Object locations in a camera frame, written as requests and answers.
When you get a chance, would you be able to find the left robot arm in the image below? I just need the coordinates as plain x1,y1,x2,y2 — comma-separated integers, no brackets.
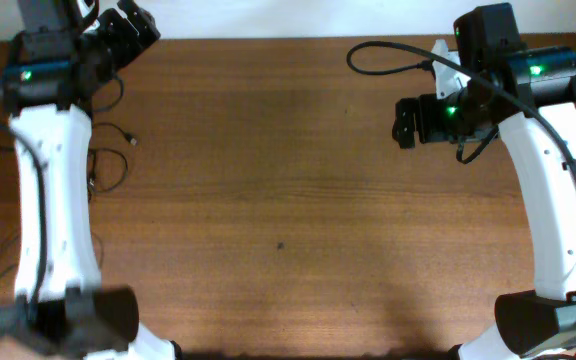
0,0,179,359

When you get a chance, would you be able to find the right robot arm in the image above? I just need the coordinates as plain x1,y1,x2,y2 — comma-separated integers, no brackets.
392,3,576,359

